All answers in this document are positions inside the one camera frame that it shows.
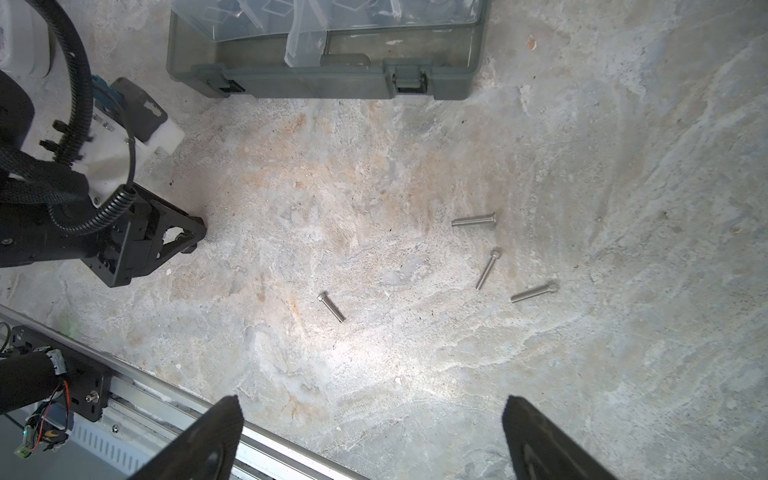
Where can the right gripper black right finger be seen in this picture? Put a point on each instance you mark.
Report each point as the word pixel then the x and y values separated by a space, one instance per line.
pixel 539 449

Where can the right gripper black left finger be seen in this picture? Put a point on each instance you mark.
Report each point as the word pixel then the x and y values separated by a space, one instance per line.
pixel 205 450

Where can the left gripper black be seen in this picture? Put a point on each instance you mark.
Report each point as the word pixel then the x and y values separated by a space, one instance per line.
pixel 150 232

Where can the green plastic organizer box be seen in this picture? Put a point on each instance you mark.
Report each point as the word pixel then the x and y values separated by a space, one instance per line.
pixel 327 49

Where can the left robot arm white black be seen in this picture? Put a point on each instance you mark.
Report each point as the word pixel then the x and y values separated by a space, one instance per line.
pixel 41 233

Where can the white vent grille strip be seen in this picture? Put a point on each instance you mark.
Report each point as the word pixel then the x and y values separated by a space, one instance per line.
pixel 105 445

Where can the small silver screw right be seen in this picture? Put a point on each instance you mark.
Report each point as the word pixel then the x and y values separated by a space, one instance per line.
pixel 551 287

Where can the small silver screw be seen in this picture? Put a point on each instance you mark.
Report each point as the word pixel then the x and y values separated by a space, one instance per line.
pixel 488 219
pixel 551 287

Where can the tiny silver screw centre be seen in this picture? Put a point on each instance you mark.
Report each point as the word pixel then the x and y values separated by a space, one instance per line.
pixel 331 307

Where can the small silver screw upper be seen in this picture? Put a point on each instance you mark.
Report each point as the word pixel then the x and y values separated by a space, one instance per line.
pixel 488 219

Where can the aluminium mounting rail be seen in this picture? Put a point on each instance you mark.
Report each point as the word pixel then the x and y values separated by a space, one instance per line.
pixel 147 412

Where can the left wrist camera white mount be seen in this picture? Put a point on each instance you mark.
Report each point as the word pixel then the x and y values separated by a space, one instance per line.
pixel 127 126

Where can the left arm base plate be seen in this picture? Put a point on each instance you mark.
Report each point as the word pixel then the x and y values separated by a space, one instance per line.
pixel 39 364

